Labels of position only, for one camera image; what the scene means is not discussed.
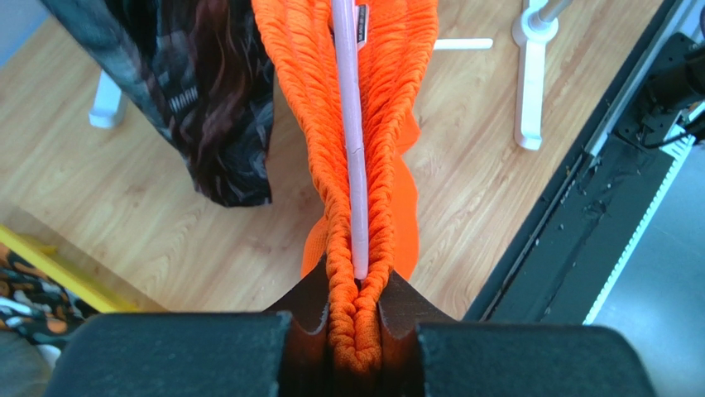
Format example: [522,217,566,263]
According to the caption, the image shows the orange mesh shorts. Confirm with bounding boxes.
[253,1,439,376]

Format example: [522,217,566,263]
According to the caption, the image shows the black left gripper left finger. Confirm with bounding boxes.
[46,262,329,396]

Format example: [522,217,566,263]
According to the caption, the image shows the pink wire hanger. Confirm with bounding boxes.
[331,0,369,280]

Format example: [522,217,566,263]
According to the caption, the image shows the dark shark print shorts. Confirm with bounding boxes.
[46,0,274,208]

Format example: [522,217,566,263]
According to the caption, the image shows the yellow plastic tray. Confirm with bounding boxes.
[1,225,140,313]

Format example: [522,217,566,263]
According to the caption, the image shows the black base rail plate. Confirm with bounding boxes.
[465,1,677,324]

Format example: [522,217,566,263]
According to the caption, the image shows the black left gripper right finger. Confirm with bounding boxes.
[376,272,656,396]

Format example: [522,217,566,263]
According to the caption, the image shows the black orange patterned cloth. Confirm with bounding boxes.
[1,244,98,350]

